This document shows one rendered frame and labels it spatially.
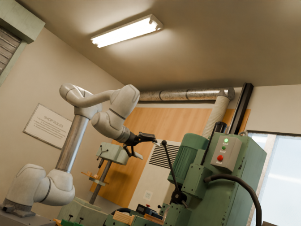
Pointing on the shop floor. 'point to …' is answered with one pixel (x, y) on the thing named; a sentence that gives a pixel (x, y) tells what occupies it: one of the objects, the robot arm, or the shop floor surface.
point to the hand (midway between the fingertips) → (149, 150)
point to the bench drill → (96, 215)
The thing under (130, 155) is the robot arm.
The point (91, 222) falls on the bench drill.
